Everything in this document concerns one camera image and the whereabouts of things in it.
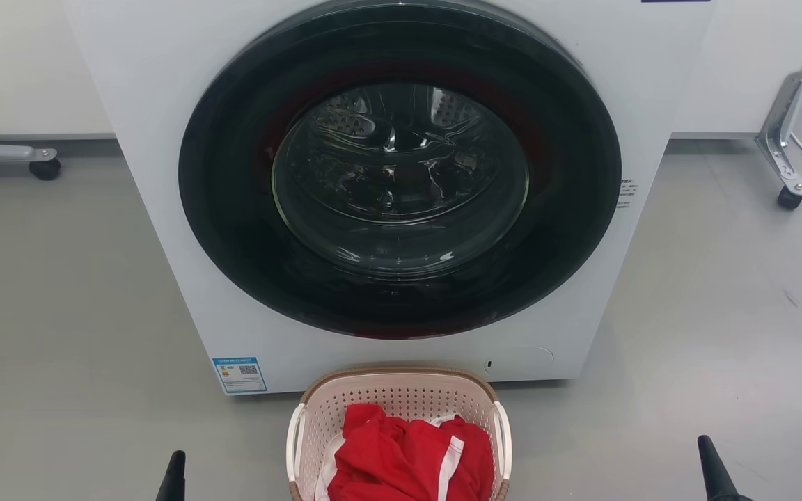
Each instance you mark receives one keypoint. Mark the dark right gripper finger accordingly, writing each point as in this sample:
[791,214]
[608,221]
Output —
[716,476]

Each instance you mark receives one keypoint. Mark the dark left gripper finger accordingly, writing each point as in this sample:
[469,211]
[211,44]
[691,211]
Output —
[173,481]

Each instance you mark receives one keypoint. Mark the pink perforated plastic laundry basket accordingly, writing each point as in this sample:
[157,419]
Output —
[401,393]

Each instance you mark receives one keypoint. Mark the blue energy label sticker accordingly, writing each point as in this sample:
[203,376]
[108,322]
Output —
[239,375]

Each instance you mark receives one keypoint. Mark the round white filter cover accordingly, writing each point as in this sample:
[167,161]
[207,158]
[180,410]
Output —
[521,362]

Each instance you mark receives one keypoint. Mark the red garment with white stripe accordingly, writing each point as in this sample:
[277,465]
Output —
[401,463]

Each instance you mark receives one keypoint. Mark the round black washer door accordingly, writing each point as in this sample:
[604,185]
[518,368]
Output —
[234,209]

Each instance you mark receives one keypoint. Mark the black caster wheel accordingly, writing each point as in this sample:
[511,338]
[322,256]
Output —
[790,199]
[45,169]

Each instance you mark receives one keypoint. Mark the white front-load washing machine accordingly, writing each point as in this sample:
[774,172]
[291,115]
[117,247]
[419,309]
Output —
[157,104]

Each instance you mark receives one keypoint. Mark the steel washing drum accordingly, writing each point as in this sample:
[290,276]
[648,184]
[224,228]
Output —
[401,156]

